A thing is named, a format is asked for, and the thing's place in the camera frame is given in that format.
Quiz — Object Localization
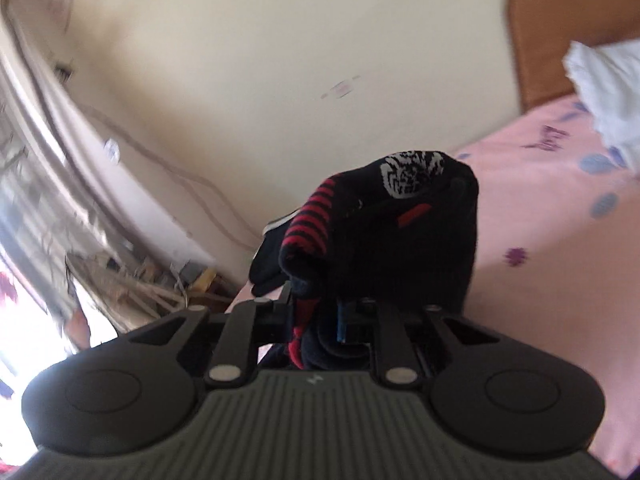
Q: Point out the navy red patterned sweater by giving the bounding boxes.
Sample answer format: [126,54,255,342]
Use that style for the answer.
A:
[279,151,480,370]

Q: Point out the black folded garment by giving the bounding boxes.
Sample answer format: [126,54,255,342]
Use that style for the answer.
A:
[248,210,297,297]

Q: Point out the pink floral bed sheet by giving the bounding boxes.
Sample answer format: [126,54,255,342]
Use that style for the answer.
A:
[224,91,640,478]

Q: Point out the white folded garment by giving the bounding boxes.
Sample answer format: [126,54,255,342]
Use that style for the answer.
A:
[563,39,639,174]

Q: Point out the brown mesh cushion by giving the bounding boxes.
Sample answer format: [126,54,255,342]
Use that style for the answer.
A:
[506,0,639,113]

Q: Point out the red and black wall cables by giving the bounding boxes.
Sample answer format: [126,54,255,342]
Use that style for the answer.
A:
[74,102,262,254]

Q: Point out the small wall sticker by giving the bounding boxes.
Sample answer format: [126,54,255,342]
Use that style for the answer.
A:
[320,75,360,100]

